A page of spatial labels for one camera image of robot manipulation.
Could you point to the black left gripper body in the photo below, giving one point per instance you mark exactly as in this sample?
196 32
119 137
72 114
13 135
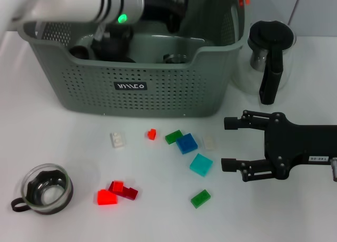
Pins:
168 7

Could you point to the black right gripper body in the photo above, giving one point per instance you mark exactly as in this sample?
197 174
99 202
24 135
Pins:
289 144

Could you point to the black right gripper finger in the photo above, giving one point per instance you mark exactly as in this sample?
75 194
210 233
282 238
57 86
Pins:
230 165
233 123

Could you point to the grey-green perforated storage bin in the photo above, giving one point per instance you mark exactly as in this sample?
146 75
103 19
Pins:
168 94

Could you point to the small black clay teacup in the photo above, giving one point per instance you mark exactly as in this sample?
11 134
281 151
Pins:
79 52

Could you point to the cyan toy brick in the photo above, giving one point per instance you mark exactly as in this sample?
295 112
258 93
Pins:
201 165

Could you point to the white toy brick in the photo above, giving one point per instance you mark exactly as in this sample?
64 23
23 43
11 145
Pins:
209 142
117 139

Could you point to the green toy brick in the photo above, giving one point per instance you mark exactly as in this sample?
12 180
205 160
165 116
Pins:
200 198
172 137

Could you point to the blue toy brick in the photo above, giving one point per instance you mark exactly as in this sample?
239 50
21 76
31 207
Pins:
187 144

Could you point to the black clay teapot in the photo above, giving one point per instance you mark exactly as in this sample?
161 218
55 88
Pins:
116 47

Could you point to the glass pitcher black lid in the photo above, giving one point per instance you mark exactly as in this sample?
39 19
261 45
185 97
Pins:
271 33

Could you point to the dark red toy brick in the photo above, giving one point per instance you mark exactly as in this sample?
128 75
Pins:
129 194

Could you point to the bright red sloped brick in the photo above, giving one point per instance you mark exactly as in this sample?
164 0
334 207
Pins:
106 198

